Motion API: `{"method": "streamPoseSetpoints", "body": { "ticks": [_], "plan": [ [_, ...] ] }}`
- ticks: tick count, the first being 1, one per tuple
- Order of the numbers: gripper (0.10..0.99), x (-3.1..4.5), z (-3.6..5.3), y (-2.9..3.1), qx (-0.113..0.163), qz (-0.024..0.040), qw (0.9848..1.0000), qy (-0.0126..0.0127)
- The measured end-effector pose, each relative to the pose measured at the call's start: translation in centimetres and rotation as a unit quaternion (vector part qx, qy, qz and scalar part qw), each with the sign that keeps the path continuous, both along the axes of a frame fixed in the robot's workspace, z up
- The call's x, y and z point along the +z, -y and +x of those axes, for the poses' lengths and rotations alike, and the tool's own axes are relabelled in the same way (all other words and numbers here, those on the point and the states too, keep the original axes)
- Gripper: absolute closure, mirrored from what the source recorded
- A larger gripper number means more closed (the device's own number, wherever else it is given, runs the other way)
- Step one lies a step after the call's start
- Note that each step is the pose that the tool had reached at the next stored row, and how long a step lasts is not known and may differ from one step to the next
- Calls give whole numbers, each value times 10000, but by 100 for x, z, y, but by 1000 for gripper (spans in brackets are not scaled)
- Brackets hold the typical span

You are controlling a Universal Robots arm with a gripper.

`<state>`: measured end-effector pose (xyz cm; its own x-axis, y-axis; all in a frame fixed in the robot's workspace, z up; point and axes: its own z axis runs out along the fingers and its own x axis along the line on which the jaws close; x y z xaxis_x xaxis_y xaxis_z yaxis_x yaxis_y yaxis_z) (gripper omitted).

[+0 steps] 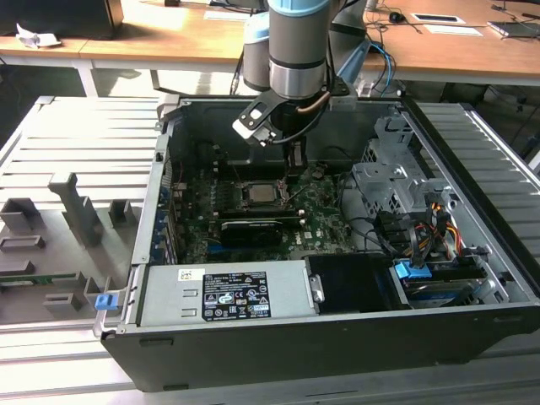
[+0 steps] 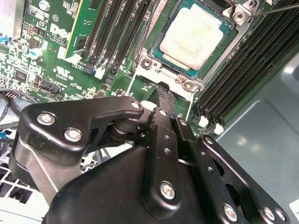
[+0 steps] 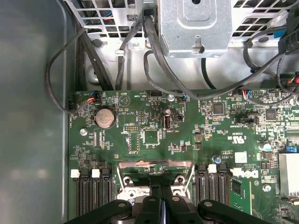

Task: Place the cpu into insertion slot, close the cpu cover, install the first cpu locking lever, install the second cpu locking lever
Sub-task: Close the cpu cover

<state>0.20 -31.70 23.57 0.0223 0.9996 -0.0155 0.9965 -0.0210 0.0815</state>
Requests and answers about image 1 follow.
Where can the white paper sheet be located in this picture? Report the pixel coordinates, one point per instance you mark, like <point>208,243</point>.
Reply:
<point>453,30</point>
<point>228,14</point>

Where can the blue expansion slot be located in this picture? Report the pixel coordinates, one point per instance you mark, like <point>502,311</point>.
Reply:
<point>216,250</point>

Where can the grey parts rack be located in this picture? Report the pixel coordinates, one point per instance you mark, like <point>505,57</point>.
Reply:
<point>71,211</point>

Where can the black graphics card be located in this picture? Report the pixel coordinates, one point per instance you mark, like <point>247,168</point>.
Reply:
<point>251,233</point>

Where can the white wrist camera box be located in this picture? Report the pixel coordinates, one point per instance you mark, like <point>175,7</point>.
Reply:
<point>249,122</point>

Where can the black grey PC case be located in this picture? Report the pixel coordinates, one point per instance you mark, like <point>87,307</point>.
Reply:
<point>295,358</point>

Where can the wooden desk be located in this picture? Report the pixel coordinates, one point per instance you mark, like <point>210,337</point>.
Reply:
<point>147,38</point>
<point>443,50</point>

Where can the grey notebook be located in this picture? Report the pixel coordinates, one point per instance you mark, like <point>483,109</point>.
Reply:
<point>512,28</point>

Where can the green motherboard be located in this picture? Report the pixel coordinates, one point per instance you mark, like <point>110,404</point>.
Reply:
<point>320,228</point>

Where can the green RAM stick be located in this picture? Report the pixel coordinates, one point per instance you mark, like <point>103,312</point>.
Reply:
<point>25,279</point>

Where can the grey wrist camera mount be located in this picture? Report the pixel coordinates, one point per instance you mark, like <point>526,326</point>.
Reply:
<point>342,101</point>

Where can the CPU socket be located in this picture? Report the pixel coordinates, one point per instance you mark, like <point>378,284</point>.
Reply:
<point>242,198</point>

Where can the blue plastic latch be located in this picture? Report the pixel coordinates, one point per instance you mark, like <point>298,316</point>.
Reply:
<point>105,303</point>

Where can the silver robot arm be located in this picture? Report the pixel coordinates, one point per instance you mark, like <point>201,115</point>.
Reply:
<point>295,42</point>

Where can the crumpled white paper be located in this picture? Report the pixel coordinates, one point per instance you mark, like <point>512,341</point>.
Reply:
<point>31,38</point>

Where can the metal drive cage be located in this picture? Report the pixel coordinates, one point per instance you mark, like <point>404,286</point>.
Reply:
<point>379,177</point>

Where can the grey power supply unit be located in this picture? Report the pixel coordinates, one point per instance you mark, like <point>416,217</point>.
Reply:
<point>169,295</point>

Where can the black plastic shroud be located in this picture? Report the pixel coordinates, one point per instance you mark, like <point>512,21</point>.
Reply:
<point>350,282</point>

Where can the black RAM slot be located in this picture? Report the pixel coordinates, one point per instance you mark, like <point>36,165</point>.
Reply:
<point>291,219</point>
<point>257,212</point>

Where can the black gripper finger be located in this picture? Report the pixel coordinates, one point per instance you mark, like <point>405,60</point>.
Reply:
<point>301,154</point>

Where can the hard disk in blue carrier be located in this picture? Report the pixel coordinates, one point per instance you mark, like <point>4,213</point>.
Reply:
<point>411,270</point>

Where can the large black box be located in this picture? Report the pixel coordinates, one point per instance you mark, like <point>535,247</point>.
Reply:
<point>63,17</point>

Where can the black computer mouse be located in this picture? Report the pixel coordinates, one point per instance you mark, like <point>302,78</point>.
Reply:
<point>396,17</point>

